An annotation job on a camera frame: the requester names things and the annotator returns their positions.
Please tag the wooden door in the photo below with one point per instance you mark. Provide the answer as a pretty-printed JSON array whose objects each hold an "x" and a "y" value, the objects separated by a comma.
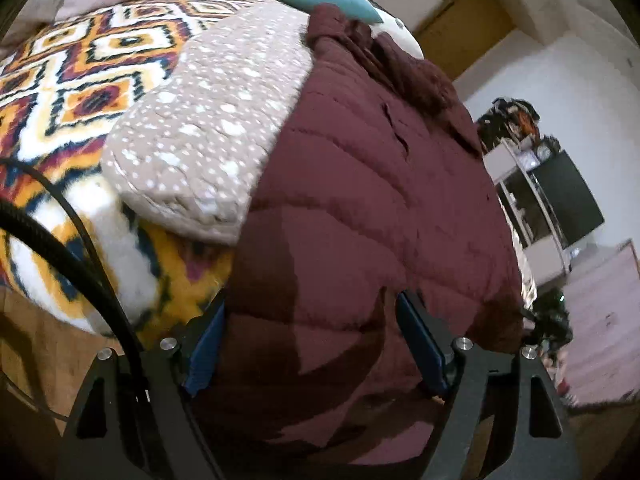
[{"x": 465, "y": 30}]

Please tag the orange patterned blanket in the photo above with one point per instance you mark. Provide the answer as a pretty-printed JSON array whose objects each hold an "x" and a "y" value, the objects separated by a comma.
[{"x": 65, "y": 85}]

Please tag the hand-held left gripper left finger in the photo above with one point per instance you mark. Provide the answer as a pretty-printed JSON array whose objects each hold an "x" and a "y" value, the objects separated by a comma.
[{"x": 207, "y": 355}]

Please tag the pink rug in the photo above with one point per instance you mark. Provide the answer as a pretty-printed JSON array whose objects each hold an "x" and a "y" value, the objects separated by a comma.
[{"x": 605, "y": 320}]

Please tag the maroon puffer jacket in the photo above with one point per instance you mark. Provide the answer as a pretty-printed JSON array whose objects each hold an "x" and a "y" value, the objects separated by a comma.
[{"x": 380, "y": 200}]

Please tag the beige dotted quilt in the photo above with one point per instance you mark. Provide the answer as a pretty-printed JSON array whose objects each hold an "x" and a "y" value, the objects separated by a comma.
[{"x": 210, "y": 125}]

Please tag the white shelf unit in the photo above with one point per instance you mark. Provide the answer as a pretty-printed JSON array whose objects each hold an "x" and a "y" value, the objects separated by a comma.
[{"x": 542, "y": 255}]

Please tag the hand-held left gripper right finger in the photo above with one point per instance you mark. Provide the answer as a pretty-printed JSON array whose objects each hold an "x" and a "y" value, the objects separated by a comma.
[{"x": 420, "y": 340}]

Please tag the black television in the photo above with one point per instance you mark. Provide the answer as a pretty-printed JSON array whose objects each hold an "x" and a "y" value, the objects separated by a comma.
[{"x": 567, "y": 200}]

